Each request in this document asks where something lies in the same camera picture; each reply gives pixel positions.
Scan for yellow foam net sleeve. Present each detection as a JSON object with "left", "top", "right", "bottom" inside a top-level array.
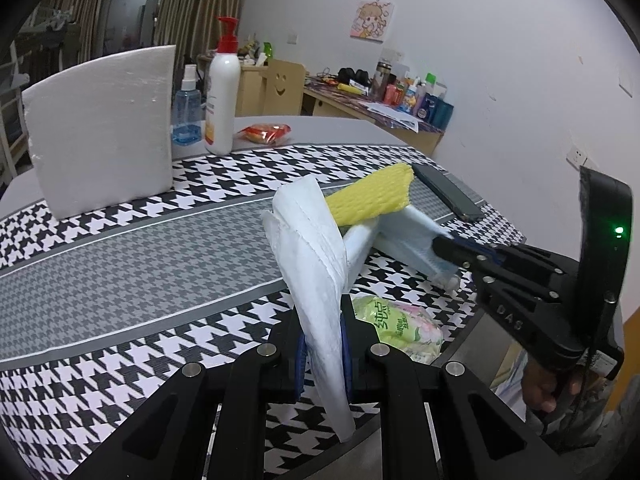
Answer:
[{"left": 326, "top": 162, "right": 413, "bottom": 228}]

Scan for white tissue sheet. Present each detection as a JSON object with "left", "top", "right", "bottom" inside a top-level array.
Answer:
[{"left": 262, "top": 174, "right": 356, "bottom": 442}]

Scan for right hand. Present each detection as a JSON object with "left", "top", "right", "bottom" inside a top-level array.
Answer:
[{"left": 521, "top": 360, "right": 584, "bottom": 414}]

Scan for black smartphone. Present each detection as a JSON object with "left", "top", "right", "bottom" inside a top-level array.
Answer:
[{"left": 411, "top": 164, "right": 484, "bottom": 222}]

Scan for green tissue pack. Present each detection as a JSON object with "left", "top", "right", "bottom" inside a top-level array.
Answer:
[{"left": 352, "top": 296, "right": 445, "bottom": 364}]

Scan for dark blue bottle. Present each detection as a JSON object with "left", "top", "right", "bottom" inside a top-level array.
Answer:
[{"left": 432, "top": 100, "right": 454, "bottom": 131}]

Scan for white papers on desk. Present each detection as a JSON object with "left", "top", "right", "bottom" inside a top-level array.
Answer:
[{"left": 359, "top": 101, "right": 420, "bottom": 132}]

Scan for houndstooth table runner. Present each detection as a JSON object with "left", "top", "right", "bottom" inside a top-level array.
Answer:
[{"left": 0, "top": 143, "right": 526, "bottom": 476}]

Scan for red snack packet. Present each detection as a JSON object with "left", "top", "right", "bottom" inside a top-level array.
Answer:
[{"left": 236, "top": 124, "right": 291, "bottom": 145}]

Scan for black headphones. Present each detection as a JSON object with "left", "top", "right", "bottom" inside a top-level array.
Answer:
[{"left": 337, "top": 67, "right": 371, "bottom": 88}]

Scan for blue spray bottle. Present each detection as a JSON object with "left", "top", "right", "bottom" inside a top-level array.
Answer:
[{"left": 171, "top": 64, "right": 202, "bottom": 146}]

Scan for far wooden desk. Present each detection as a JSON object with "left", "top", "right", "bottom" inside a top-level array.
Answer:
[{"left": 196, "top": 54, "right": 268, "bottom": 117}]

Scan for anime girl poster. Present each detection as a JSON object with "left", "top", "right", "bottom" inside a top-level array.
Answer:
[{"left": 349, "top": 0, "right": 395, "bottom": 42}]

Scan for wooden smiley chair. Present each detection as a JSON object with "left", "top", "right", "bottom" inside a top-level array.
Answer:
[{"left": 262, "top": 58, "right": 306, "bottom": 116}]

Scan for white lotion pump bottle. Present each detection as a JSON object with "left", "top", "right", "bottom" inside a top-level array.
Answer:
[{"left": 204, "top": 16, "right": 241, "bottom": 155}]

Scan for white styrofoam box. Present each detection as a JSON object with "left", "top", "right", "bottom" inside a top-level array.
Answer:
[{"left": 22, "top": 46, "right": 176, "bottom": 220}]

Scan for brown right curtain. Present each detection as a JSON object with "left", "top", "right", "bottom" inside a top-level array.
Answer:
[{"left": 154, "top": 0, "right": 242, "bottom": 80}]

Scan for brown curtain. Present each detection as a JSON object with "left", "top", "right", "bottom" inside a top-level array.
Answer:
[
  {"left": 49, "top": 0, "right": 109, "bottom": 61},
  {"left": 154, "top": 0, "right": 242, "bottom": 80}
]

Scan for glass balcony door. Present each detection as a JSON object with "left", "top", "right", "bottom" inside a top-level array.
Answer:
[{"left": 101, "top": 0, "right": 155, "bottom": 55}]

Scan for brown left curtain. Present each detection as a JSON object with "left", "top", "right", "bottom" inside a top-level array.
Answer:
[{"left": 49, "top": 0, "right": 109, "bottom": 61}]

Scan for wall power socket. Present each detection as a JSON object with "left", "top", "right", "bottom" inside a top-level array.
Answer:
[{"left": 565, "top": 144, "right": 588, "bottom": 169}]

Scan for wooden desk near wall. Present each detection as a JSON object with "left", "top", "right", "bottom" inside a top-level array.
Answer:
[{"left": 300, "top": 78, "right": 444, "bottom": 156}]

